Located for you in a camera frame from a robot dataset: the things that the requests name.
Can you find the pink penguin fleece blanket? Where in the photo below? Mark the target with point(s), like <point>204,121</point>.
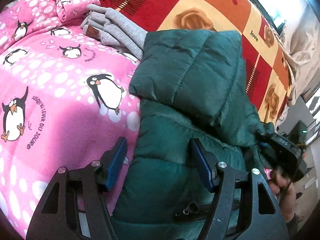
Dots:
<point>64,102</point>

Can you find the person's right hand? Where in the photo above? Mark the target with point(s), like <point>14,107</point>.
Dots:
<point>283,188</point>

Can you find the beige quilt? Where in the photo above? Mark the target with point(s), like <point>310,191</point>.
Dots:
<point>300,44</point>

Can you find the dark green puffer jacket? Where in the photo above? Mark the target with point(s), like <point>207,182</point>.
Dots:
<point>191,84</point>

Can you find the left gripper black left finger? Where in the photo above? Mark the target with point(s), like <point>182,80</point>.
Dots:
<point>73,204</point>

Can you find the grey folded sweatshirt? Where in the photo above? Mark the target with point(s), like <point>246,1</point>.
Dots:
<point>112,28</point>

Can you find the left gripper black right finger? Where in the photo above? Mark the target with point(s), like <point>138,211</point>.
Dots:
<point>243,205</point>

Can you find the red orange rose blanket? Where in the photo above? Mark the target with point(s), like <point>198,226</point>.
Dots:
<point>268,81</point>

